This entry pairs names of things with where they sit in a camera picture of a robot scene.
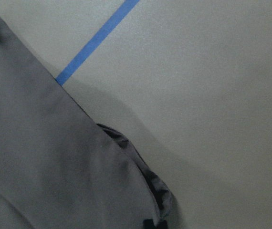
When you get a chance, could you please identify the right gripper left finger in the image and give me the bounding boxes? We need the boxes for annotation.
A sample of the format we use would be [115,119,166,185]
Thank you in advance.
[143,219,153,229]

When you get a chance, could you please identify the blue tape grid lines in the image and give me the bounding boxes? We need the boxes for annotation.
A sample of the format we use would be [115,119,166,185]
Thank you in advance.
[55,0,139,86]

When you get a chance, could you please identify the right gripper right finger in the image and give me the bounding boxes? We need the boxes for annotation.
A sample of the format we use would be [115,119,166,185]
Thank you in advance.
[157,220,167,229]

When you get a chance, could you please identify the dark brown t-shirt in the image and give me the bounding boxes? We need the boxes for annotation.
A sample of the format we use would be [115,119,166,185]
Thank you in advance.
[0,17,172,229]

